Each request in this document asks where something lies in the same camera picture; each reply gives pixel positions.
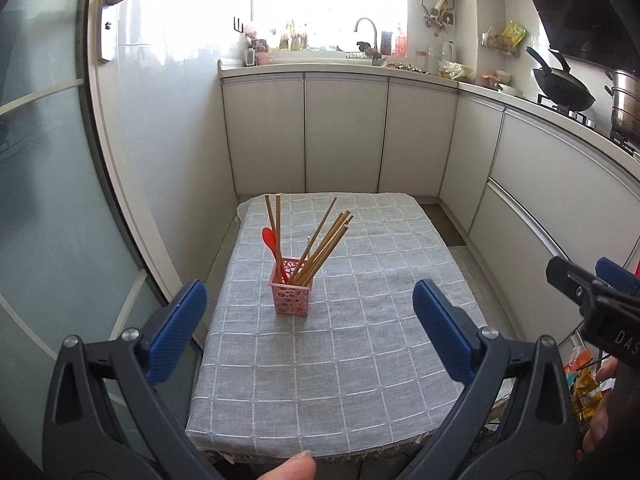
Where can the glass sliding door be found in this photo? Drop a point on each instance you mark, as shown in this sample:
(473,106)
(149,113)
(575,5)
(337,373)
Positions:
(65,266)

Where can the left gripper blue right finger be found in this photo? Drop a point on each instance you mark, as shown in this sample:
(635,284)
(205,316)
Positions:
(450,330)

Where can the grey checked tablecloth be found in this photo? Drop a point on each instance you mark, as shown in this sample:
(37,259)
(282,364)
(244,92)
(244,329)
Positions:
(357,374)

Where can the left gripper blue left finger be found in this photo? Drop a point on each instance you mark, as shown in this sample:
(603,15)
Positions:
(169,330)

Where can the yellow snack bag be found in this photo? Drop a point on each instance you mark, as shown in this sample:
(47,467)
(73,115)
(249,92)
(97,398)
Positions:
(512,36)

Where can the red plastic spoon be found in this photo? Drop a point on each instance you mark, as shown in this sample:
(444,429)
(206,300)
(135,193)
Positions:
(269,237)

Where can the person's right hand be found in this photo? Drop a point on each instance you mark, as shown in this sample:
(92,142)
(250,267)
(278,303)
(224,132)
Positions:
(599,423)

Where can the steel stock pot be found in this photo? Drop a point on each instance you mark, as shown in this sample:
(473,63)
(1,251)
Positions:
(624,91)

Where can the red bottle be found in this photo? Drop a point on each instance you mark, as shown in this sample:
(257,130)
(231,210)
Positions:
(400,49)

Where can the black wok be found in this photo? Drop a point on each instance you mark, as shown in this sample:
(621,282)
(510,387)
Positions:
(559,84)

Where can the wooden chopstick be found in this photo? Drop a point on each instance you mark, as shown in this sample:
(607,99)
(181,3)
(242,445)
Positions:
(272,223)
(327,248)
(305,255)
(277,231)
(324,255)
(325,244)

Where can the person's left hand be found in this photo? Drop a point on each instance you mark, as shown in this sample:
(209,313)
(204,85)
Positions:
(301,466)

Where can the black range hood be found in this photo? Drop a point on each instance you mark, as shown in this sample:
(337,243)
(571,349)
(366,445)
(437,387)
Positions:
(590,31)

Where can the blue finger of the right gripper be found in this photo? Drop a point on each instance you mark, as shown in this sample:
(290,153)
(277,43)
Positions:
(616,276)
(573,282)

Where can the white kitchen cabinets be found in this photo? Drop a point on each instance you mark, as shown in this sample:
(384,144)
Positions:
(519,182)

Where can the pink perforated utensil basket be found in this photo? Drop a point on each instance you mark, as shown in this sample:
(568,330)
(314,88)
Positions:
(289,299)

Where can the door handle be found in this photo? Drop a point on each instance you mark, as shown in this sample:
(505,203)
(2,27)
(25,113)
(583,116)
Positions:
(108,30)

